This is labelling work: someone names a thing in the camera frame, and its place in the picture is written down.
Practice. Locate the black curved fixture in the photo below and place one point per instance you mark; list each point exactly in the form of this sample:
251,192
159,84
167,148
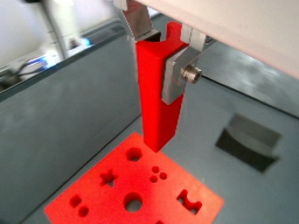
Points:
250,142

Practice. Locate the red block with shaped holes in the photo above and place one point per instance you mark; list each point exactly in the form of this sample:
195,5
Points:
135,187

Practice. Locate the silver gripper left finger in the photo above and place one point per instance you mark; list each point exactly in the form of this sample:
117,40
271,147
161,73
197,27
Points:
136,21

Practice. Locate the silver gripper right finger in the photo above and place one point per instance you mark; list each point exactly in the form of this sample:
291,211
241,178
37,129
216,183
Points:
180,67

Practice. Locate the red arch bar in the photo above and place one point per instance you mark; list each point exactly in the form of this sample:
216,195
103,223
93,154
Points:
160,116

